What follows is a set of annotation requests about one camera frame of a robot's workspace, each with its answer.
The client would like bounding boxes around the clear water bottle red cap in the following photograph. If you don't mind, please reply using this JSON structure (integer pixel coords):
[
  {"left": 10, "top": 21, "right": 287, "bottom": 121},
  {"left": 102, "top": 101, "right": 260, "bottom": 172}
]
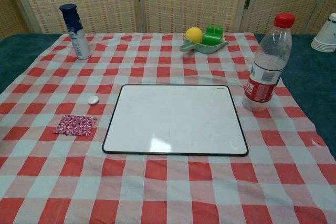
[{"left": 241, "top": 12, "right": 296, "bottom": 112}]

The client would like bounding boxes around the white paper cup stack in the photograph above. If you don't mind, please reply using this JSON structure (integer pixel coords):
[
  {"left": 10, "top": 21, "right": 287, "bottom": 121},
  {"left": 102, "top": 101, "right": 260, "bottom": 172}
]
[{"left": 310, "top": 13, "right": 336, "bottom": 53}]

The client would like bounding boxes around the light green leaf-shaped dish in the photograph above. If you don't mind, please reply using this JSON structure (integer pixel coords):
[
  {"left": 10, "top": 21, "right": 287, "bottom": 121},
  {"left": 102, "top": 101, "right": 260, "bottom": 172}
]
[{"left": 179, "top": 35, "right": 228, "bottom": 55}]

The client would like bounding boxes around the yellow ball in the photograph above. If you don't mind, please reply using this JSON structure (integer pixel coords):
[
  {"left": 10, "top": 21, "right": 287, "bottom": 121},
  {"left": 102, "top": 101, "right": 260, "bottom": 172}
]
[{"left": 185, "top": 26, "right": 204, "bottom": 45}]

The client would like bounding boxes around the green toy block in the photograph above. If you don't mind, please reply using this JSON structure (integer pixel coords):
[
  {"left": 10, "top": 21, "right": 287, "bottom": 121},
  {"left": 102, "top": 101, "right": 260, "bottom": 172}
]
[{"left": 202, "top": 25, "right": 224, "bottom": 46}]

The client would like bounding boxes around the red checkered tablecloth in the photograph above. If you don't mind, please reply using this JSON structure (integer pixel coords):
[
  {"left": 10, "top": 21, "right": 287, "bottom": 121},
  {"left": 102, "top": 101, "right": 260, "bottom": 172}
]
[{"left": 0, "top": 33, "right": 336, "bottom": 224}]

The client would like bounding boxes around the white board with black frame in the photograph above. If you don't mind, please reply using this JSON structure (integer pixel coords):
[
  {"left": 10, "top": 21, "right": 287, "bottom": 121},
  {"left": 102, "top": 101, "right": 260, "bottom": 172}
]
[{"left": 101, "top": 84, "right": 249, "bottom": 156}]

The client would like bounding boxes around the white spray can blue cap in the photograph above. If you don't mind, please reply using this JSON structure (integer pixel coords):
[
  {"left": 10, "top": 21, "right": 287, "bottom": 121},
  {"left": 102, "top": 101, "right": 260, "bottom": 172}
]
[{"left": 59, "top": 3, "right": 92, "bottom": 60}]

